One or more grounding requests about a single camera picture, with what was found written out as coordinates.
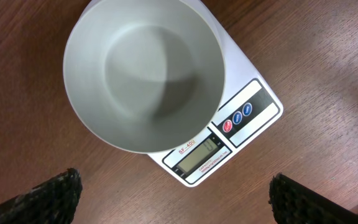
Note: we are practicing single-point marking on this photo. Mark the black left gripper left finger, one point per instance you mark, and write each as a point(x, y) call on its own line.
point(53, 201)

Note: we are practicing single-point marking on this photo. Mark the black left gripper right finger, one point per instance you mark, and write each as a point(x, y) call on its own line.
point(292, 202)

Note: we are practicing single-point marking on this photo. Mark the white digital kitchen scale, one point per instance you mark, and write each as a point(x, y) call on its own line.
point(247, 108)

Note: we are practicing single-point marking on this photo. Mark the white round bowl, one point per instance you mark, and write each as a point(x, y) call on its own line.
point(144, 75)

